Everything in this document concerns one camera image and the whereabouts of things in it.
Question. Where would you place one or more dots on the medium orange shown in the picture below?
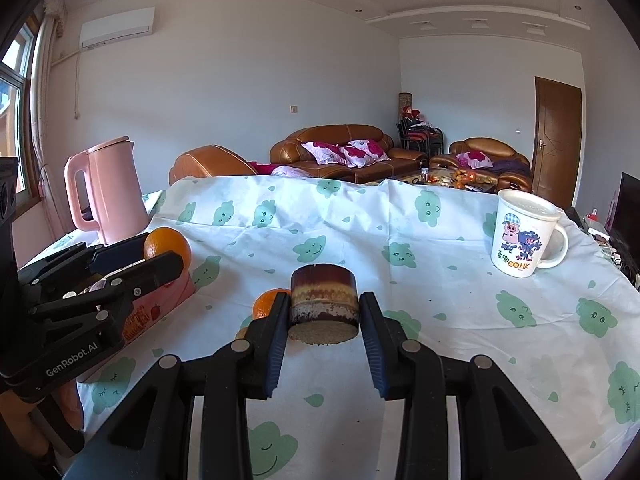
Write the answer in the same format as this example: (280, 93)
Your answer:
(263, 304)

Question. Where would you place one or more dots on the white cloud-print tablecloth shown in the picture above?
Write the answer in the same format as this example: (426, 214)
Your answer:
(514, 378)

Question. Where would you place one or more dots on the pink rectangular tin box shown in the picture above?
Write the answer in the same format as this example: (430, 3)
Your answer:
(146, 311)

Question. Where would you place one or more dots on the brown wooden door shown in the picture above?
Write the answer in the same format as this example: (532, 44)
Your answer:
(558, 141)

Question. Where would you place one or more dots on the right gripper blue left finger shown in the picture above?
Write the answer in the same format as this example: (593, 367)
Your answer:
(262, 350)

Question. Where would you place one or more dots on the white wall air conditioner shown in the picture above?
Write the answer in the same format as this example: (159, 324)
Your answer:
(116, 27)

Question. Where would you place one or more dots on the black monitor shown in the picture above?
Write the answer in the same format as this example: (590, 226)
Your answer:
(625, 226)

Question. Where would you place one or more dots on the white cartoon mug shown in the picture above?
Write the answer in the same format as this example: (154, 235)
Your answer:
(528, 234)

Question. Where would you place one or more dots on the pink electric kettle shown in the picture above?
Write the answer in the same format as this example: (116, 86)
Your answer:
(113, 189)

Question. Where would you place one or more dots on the layered cake roll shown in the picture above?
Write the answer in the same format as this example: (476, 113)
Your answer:
(324, 305)

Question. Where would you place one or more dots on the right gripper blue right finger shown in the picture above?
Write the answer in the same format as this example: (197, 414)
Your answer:
(391, 370)

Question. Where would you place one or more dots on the brown leather long sofa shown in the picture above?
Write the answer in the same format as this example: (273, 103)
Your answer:
(354, 153)

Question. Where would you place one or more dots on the large orange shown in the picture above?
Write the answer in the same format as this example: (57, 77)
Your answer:
(164, 239)

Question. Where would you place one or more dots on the stacked dark chairs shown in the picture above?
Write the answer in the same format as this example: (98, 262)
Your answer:
(415, 132)

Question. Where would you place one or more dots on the brown leather armchair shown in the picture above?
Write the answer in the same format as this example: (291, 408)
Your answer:
(490, 157)

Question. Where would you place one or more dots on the coffee table with clutter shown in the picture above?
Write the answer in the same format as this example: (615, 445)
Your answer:
(462, 179)

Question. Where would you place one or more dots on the brown leather chair back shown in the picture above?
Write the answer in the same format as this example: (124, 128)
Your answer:
(209, 161)

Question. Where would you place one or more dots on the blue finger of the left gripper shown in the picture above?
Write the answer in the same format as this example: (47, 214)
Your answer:
(79, 265)
(115, 301)

